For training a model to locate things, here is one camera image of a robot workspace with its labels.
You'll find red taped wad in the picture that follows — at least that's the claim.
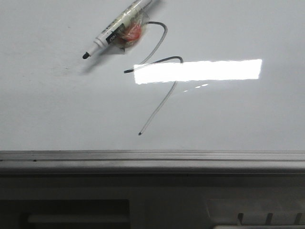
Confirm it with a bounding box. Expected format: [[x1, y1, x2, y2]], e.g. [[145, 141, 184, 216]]
[[113, 12, 150, 52]]

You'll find white whiteboard marker pen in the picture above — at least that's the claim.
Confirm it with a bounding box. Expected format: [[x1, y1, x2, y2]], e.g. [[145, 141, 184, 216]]
[[82, 0, 153, 60]]

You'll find white whiteboard surface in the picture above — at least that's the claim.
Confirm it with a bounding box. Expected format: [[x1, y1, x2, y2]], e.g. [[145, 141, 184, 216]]
[[0, 0, 305, 150]]

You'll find grey equipment below whiteboard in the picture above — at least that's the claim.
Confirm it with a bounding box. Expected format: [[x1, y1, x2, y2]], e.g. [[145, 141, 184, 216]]
[[0, 175, 305, 229]]

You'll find grey aluminium whiteboard frame rail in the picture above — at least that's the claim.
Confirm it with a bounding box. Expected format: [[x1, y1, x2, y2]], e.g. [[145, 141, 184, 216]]
[[0, 150, 305, 175]]

